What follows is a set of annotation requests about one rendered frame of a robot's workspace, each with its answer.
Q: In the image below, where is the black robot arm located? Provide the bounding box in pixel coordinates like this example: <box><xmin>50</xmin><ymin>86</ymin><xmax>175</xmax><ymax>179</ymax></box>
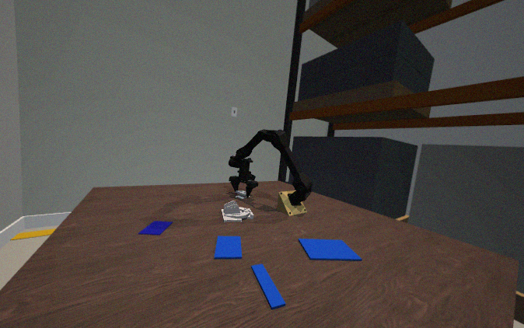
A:
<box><xmin>229</xmin><ymin>129</ymin><xmax>313</xmax><ymax>206</ymax></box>

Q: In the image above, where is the blue flat bar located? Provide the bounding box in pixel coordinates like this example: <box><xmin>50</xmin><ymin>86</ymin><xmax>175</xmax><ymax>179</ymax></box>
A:
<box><xmin>251</xmin><ymin>263</ymin><xmax>285</xmax><ymax>310</ymax></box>

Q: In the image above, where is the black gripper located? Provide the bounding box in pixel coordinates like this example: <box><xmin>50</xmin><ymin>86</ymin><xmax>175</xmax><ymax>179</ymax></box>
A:
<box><xmin>229</xmin><ymin>169</ymin><xmax>258</xmax><ymax>197</ymax></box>

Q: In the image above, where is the blue flat rectangular plate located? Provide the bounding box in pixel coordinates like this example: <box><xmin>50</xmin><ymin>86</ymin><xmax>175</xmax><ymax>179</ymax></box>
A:
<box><xmin>139</xmin><ymin>221</ymin><xmax>173</xmax><ymax>235</ymax></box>
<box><xmin>298</xmin><ymin>239</ymin><xmax>362</xmax><ymax>261</ymax></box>
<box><xmin>215</xmin><ymin>236</ymin><xmax>242</xmax><ymax>259</ymax></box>

